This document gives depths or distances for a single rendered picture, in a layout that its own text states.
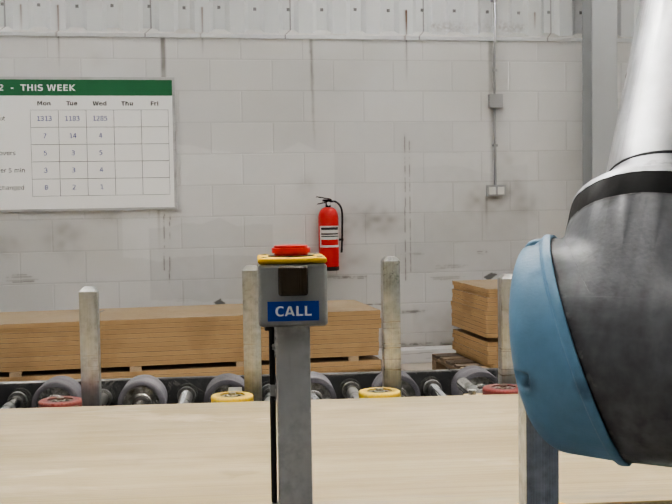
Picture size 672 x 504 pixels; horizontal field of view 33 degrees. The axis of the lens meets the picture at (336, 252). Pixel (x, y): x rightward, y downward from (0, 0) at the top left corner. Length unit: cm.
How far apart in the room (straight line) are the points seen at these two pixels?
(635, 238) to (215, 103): 773
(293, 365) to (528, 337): 63
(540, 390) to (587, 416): 3
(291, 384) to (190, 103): 712
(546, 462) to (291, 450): 27
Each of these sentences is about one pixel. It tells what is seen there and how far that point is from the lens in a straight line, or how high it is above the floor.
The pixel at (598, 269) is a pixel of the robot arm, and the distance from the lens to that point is 58.
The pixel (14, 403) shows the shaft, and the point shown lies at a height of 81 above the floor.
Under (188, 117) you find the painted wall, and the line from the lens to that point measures 824.
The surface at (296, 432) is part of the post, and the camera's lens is 119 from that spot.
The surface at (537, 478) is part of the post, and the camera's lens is 124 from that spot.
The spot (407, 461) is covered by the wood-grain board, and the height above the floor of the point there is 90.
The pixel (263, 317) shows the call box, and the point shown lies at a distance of 115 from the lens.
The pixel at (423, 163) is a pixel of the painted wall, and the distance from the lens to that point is 851.
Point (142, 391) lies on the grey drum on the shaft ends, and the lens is 270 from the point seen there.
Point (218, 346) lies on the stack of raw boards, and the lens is 701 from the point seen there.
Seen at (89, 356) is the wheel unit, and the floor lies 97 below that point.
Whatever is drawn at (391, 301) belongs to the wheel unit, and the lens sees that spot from 228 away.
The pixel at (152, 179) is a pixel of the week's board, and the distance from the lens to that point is 819.
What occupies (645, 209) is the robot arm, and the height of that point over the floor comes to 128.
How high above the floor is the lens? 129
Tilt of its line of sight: 3 degrees down
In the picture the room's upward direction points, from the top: 1 degrees counter-clockwise
